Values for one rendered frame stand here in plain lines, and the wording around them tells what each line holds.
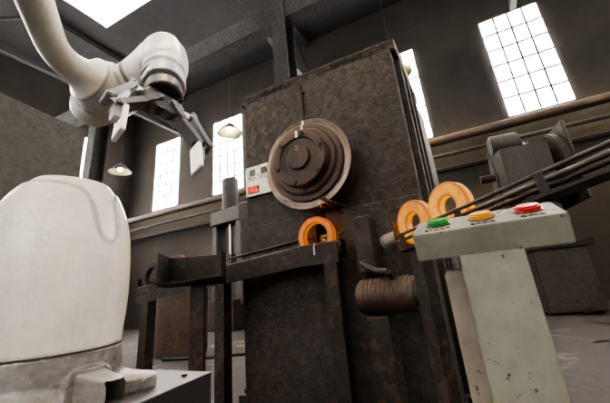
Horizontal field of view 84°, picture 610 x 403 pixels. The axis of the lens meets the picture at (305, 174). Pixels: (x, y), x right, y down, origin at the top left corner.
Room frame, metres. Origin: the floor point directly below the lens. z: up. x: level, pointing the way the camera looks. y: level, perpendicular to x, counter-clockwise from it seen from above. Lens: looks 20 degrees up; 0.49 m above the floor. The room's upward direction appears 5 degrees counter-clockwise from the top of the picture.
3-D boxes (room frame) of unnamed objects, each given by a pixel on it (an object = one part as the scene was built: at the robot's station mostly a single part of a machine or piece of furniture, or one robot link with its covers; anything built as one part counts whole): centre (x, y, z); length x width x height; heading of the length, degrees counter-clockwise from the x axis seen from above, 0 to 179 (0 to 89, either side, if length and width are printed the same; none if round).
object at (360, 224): (1.49, -0.24, 0.68); 0.11 x 0.08 x 0.24; 154
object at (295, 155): (1.49, 0.02, 1.12); 0.28 x 0.06 x 0.28; 64
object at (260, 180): (1.82, 0.23, 1.15); 0.26 x 0.02 x 0.18; 64
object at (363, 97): (1.96, -0.21, 0.88); 1.08 x 0.73 x 1.76; 64
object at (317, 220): (1.58, -0.03, 0.75); 0.18 x 0.03 x 0.18; 63
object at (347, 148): (1.58, -0.03, 1.12); 0.47 x 0.06 x 0.47; 64
